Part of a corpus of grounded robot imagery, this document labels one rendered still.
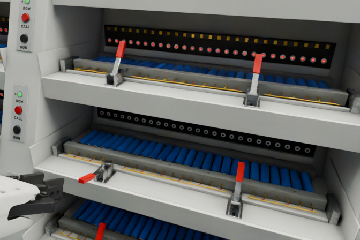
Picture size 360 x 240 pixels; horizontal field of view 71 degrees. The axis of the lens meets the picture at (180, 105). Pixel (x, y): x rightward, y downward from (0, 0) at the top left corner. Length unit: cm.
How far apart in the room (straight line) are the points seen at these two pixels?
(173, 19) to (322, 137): 44
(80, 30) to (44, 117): 22
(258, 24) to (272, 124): 29
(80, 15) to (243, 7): 40
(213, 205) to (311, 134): 21
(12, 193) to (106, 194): 26
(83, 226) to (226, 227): 36
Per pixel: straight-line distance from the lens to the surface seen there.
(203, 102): 44
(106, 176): 55
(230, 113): 44
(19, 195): 33
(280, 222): 51
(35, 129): 62
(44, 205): 35
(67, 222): 73
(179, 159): 58
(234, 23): 65
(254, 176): 56
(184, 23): 68
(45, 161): 65
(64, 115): 68
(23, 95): 63
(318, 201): 55
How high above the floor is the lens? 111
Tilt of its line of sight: 5 degrees down
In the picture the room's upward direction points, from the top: 8 degrees clockwise
